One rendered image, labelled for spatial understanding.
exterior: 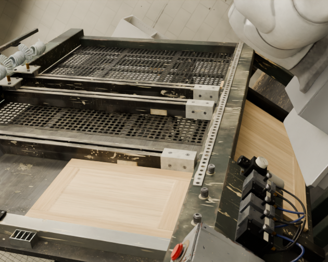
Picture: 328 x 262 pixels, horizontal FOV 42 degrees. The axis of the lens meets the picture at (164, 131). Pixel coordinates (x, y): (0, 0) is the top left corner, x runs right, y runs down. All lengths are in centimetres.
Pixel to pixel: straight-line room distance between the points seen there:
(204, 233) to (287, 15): 47
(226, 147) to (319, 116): 63
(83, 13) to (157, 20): 117
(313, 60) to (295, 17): 27
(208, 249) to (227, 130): 94
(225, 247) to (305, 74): 49
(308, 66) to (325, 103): 11
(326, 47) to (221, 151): 67
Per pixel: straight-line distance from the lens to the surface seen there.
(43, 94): 218
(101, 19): 687
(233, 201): 140
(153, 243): 123
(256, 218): 123
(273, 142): 250
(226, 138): 170
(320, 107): 108
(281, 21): 88
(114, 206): 141
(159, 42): 293
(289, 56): 111
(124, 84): 219
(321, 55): 111
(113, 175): 156
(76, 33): 308
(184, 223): 128
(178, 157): 153
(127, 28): 533
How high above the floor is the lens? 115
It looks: 3 degrees down
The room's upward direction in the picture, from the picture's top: 58 degrees counter-clockwise
